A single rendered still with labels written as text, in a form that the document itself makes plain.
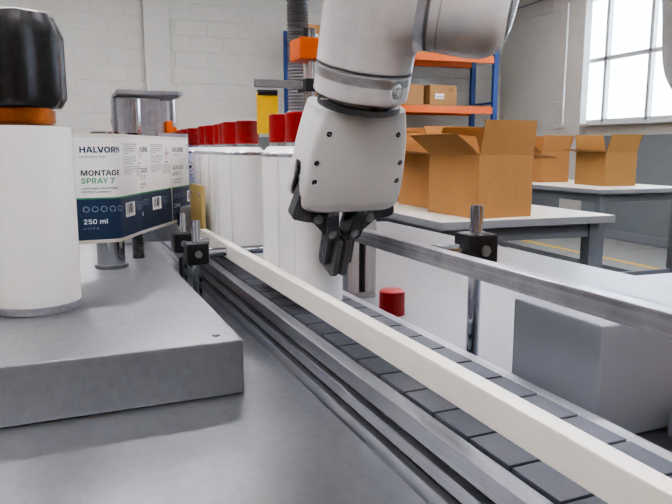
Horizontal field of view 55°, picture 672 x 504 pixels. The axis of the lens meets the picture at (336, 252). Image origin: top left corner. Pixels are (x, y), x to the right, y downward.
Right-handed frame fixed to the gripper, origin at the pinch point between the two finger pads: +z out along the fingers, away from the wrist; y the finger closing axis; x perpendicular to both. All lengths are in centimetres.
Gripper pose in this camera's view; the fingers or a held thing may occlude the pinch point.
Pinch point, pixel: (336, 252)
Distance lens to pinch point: 65.1
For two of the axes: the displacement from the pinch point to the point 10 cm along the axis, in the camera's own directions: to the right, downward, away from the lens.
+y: -9.2, 0.6, -3.8
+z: -1.3, 8.8, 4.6
